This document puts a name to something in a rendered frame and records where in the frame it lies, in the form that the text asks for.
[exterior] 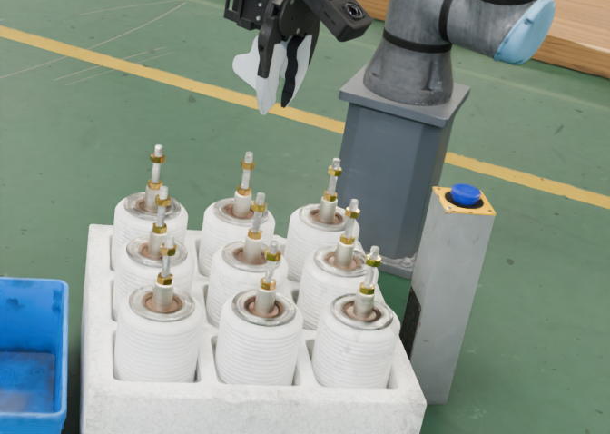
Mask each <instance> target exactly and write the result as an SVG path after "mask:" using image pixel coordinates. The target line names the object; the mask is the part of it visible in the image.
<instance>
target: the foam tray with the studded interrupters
mask: <svg viewBox="0 0 610 434"><path fill-rule="evenodd" d="M201 239H202V231H191V230H186V235H185V243H184V246H185V247H186V248H187V249H189V250H190V252H191V253H192V255H193V257H194V260H195V264H194V273H193V278H192V292H191V296H192V297H193V298H194V299H195V300H196V301H197V302H199V304H200V306H201V307H202V312H203V317H202V329H201V337H200V343H199V349H198V356H197V363H196V370H195V376H194V383H173V382H143V381H119V380H115V379H114V378H113V358H114V349H115V340H116V332H117V322H115V321H113V320H112V306H113V287H114V278H115V271H111V270H110V262H111V252H112V243H113V225H98V224H91V225H90V226H89V235H88V246H87V257H86V268H85V280H84V301H83V312H82V323H81V353H80V413H79V434H419V432H420V428H421V424H422V420H423V417H424V413H425V409H426V406H427V402H426V400H425V398H424V395H423V393H422V390H421V388H420V386H419V384H418V380H417V378H416V376H415V373H414V371H413V369H412V367H411V365H410V362H409V360H408V356H407V354H406V352H405V350H404V347H403V345H402V343H401V340H400V338H399V336H398V340H397V345H396V349H395V352H394V357H393V361H392V364H391V369H390V373H389V380H388V384H387V387H386V388H385V389H358V388H327V387H322V386H320V385H319V384H318V383H317V381H316V379H315V375H314V372H313V368H312V366H311V359H312V354H313V349H314V344H315V340H316V335H317V331H316V330H304V329H302V330H301V335H300V345H299V349H298V355H297V359H296V364H295V370H294V373H293V380H292V384H291V386H266V385H235V384H222V383H220V382H219V381H217V378H216V371H215V366H214V359H215V353H216V346H217V340H218V334H219V328H220V327H215V326H212V325H210V324H209V323H208V321H207V315H206V310H205V308H206V301H207V295H208V289H209V281H210V277H205V276H202V275H200V270H199V264H198V259H199V252H200V247H201ZM299 291H300V281H291V280H289V279H287V280H286V284H285V291H284V296H286V297H287V298H289V299H290V300H291V301H292V302H293V303H294V304H295V305H296V306H297V302H298V296H299Z"/></svg>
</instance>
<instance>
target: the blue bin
mask: <svg viewBox="0 0 610 434"><path fill-rule="evenodd" d="M68 288H69V287H68V284H67V283H66V282H65V281H61V280H54V279H33V278H11V277H0V434H61V429H63V428H64V421H65V418H66V411H67V356H68Z"/></svg>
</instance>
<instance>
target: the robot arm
mask: <svg viewBox="0 0 610 434"><path fill-rule="evenodd" d="M229 6H230V0H226V3H225V9H224V18H226V19H229V20H231V21H233V22H235V23H237V26H240V27H242V28H245V29H247V30H250V31H251V30H254V29H258V30H260V31H259V35H257V36H256V37H255V39H254V41H253V45H252V49H251V51H250V52H249V53H248V54H239V55H237V56H235V58H234V60H233V64H232V66H233V70H234V72H235V73H236V74H237V75H238V76H239V77H240V78H242V79H243V80H244V81H245V82H247V83H248V84H249V85H251V86H252V87H253V88H254V89H255V90H256V93H257V103H258V107H259V110H260V113H261V114H264V115H265V114H266V113H267V112H268V111H269V110H270V109H271V107H272V106H273V105H274V104H275V103H276V92H277V89H278V86H279V83H280V76H281V77H282V78H284V79H285V84H284V87H283V90H282V97H281V106H280V107H283V108H286V107H288V105H289V104H290V102H291V101H292V99H293V98H294V97H295V95H296V93H297V92H298V90H299V88H300V85H301V83H302V81H303V78H304V76H305V74H306V72H307V69H308V65H310V62H311V59H312V56H313V53H314V50H315V47H316V44H317V41H318V37H319V32H320V21H321V22H322V23H323V24H324V25H325V26H326V27H327V28H328V29H329V30H330V32H331V33H332V34H333V35H334V36H335V37H336V39H337V40H338V41H339V42H347V41H349V40H352V39H355V38H358V37H361V36H363V35H364V33H365V32H366V31H367V29H368V28H369V26H370V25H371V23H372V18H371V17H370V15H369V14H368V13H367V12H366V11H365V10H364V9H363V7H362V6H361V5H360V4H359V3H358V2H357V0H233V4H232V10H231V9H229ZM555 10H556V4H555V1H554V0H389V7H388V11H387V16H386V21H385V25H384V30H383V36H382V39H381V41H380V43H379V45H378V47H377V49H376V51H375V53H374V54H373V55H372V57H371V59H370V60H369V63H368V65H367V67H366V69H365V73H364V78H363V83H364V85H365V86H366V87H367V88H368V89H369V90H370V91H371V92H372V93H374V94H377V95H379V96H381V97H384V98H386V99H389V100H391V101H394V102H398V103H402V104H411V105H419V106H434V105H441V104H445V103H447V102H448V101H449V100H450V99H451V95H452V92H453V87H454V83H453V74H452V64H451V55H450V53H451V47H452V44H456V45H458V46H461V47H464V48H467V49H468V50H471V51H474V52H476V53H479V54H483V55H485V56H488V57H491V58H493V59H494V60H495V61H501V62H505V63H508V64H513V65H518V64H523V63H524V62H526V61H527V60H529V59H530V58H531V57H532V56H533V55H534V53H535V52H536V51H537V49H538V48H539V47H540V45H541V44H542V43H543V41H544V39H545V38H546V35H547V33H548V31H549V28H550V26H551V24H552V21H553V18H554V15H555Z"/></svg>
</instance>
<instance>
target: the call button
mask: <svg viewBox="0 0 610 434"><path fill-rule="evenodd" d="M450 193H451V194H452V196H453V199H454V200H455V201H456V202H459V203H462V204H465V205H472V204H475V203H476V202H477V201H479V200H480V196H481V192H480V190H479V189H477V188H476V187H474V186H472V185H469V184H464V183H459V184H455V185H453V186H452V188H451V192H450Z"/></svg>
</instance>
